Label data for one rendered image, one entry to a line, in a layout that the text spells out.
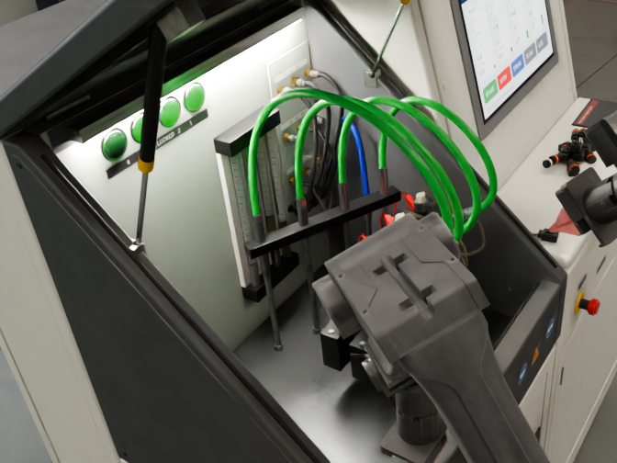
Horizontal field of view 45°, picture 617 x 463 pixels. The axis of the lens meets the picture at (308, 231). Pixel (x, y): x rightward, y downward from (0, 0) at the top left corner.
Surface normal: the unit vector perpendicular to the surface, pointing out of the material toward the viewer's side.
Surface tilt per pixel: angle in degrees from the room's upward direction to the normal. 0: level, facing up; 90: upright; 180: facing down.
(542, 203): 0
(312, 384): 0
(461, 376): 64
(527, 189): 0
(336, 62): 90
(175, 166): 90
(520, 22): 76
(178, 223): 90
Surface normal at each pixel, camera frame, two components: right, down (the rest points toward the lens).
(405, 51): -0.57, 0.51
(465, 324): 0.11, 0.12
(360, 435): -0.10, -0.82
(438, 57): 0.77, 0.05
